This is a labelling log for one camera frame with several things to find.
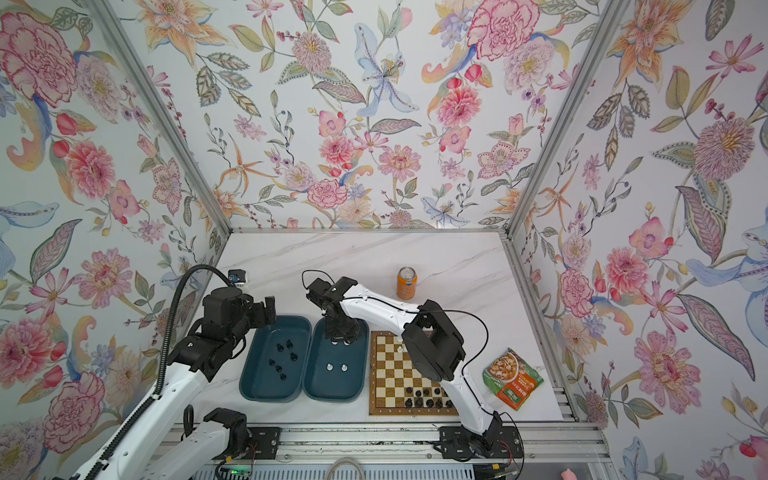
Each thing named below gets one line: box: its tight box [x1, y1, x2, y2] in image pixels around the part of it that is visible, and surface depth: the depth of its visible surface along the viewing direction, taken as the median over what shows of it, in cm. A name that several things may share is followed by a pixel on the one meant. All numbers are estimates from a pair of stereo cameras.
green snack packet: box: [482, 347, 545, 411], surface depth 86 cm
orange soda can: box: [397, 266, 418, 301], surface depth 97 cm
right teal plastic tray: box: [303, 317, 369, 402], surface depth 87 cm
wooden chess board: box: [369, 331, 459, 416], surface depth 83 cm
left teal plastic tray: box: [239, 315, 313, 403], surface depth 88 cm
